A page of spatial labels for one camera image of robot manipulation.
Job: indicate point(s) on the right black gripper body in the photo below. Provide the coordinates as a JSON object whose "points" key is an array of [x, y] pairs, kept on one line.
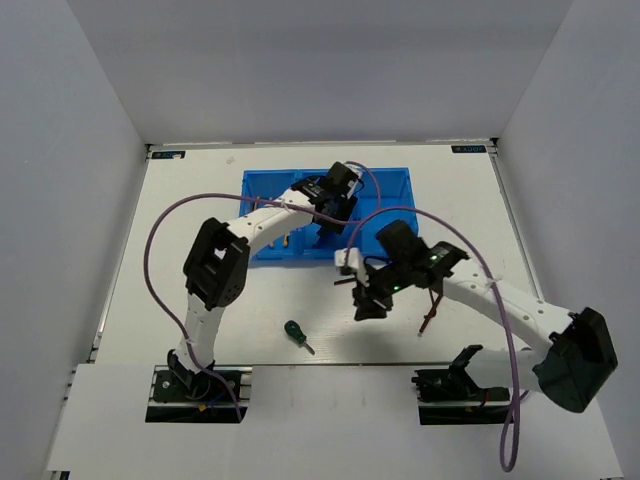
{"points": [[383, 283]]}

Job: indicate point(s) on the left corner label sticker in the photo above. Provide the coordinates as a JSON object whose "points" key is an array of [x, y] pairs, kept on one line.
{"points": [[167, 155]]}

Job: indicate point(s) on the long dark hex key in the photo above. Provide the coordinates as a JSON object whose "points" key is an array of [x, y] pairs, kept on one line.
{"points": [[344, 281]]}

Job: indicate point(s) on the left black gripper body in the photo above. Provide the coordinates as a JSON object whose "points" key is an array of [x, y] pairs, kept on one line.
{"points": [[345, 208]]}

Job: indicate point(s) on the green stubby screwdriver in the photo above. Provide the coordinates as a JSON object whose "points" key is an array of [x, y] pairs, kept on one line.
{"points": [[295, 333], [319, 242]]}

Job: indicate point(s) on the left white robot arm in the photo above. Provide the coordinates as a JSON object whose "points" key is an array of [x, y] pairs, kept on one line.
{"points": [[217, 264]]}

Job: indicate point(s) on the right corner label sticker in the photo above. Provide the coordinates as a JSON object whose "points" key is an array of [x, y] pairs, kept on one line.
{"points": [[468, 149]]}

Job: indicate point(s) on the right bent hex key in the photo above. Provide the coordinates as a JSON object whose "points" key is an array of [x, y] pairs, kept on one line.
{"points": [[435, 301]]}

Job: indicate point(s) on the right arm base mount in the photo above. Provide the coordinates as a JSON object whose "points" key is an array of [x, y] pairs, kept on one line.
{"points": [[444, 400]]}

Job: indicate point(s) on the corner label sticker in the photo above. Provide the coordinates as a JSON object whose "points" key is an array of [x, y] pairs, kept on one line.
{"points": [[167, 155], [468, 149]]}

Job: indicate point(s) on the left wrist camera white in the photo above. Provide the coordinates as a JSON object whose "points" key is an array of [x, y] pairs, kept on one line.
{"points": [[355, 182]]}

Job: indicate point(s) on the blue three-compartment bin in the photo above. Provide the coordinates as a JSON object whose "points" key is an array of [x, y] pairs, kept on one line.
{"points": [[391, 188]]}

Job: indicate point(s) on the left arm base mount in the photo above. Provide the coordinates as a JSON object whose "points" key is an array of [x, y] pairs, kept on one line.
{"points": [[210, 403]]}

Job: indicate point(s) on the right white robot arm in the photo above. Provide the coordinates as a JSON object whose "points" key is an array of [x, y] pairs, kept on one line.
{"points": [[568, 355]]}

